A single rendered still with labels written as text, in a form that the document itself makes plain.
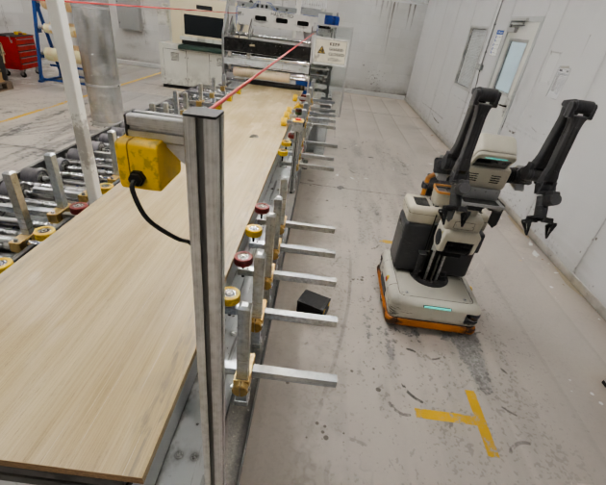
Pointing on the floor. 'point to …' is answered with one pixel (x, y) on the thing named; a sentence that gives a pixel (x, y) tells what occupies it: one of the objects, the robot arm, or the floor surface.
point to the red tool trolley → (17, 51)
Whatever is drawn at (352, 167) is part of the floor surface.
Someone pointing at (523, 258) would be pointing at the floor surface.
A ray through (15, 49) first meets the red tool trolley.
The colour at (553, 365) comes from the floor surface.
